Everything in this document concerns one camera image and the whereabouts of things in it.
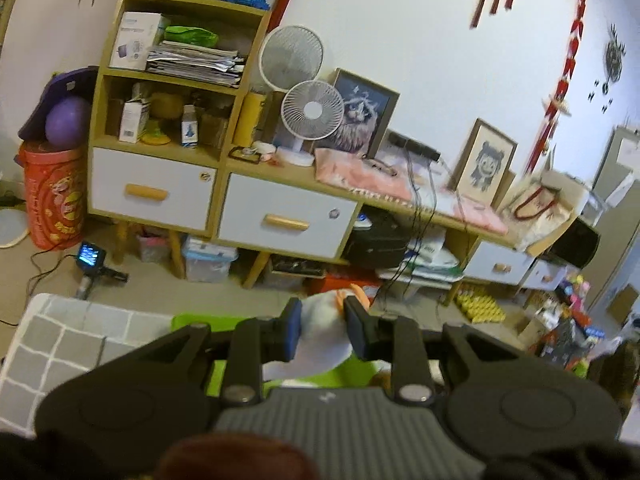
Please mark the left white drawer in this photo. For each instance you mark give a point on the left white drawer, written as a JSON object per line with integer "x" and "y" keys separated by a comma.
{"x": 151, "y": 189}

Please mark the framed cat picture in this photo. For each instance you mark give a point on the framed cat picture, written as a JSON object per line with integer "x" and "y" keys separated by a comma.
{"x": 368, "y": 107}

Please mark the green plastic bin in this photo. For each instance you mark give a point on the green plastic bin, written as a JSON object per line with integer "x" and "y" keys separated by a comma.
{"x": 236, "y": 341}

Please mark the black box printer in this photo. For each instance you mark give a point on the black box printer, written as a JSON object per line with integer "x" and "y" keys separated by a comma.
{"x": 380, "y": 238}

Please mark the white drawer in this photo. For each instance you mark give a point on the white drawer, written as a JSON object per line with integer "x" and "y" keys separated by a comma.
{"x": 151, "y": 189}
{"x": 282, "y": 217}

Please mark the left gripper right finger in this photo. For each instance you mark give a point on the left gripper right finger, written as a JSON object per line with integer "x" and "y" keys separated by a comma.
{"x": 362, "y": 329}

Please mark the grey checked bedsheet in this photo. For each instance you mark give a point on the grey checked bedsheet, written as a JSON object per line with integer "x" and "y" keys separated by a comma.
{"x": 59, "y": 339}

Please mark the large white fan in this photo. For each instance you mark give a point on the large white fan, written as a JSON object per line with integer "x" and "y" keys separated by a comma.
{"x": 290, "y": 55}

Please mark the pink folded cloth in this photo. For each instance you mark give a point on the pink folded cloth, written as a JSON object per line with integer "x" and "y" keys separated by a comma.
{"x": 348, "y": 171}

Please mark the middle white drawer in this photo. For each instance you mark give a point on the middle white drawer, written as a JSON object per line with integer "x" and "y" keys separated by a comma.
{"x": 282, "y": 217}

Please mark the red hanging wall ornament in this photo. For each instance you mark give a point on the red hanging wall ornament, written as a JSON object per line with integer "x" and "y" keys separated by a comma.
{"x": 555, "y": 106}

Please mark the orange red shoebox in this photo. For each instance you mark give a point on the orange red shoebox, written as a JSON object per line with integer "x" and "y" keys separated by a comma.
{"x": 337, "y": 277}

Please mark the yellow cylinder container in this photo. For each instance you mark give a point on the yellow cylinder container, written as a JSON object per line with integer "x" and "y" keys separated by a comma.
{"x": 249, "y": 118}

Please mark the small camera monitor on floor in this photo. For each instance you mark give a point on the small camera monitor on floor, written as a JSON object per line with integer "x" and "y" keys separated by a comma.
{"x": 90, "y": 260}

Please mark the wooden shelf cabinet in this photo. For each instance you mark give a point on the wooden shelf cabinet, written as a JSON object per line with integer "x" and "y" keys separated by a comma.
{"x": 113, "y": 86}

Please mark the purple ball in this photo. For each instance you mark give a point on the purple ball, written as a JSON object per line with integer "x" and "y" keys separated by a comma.
{"x": 67, "y": 123}

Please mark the clear storage box blue lid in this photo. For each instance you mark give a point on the clear storage box blue lid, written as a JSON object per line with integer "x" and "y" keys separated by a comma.
{"x": 207, "y": 262}

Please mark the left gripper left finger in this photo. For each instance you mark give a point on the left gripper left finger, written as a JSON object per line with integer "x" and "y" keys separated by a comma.
{"x": 287, "y": 330}

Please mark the small white desk fan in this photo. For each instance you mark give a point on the small white desk fan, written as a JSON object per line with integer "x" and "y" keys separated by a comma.
{"x": 309, "y": 112}

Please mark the stack of magazines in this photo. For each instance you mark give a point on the stack of magazines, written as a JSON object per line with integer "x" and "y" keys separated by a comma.
{"x": 212, "y": 66}

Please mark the framed cartoon girl picture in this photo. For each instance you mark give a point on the framed cartoon girl picture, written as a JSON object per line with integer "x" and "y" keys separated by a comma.
{"x": 483, "y": 164}

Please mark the white product box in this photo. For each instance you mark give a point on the white product box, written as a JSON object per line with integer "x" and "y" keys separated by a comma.
{"x": 137, "y": 33}

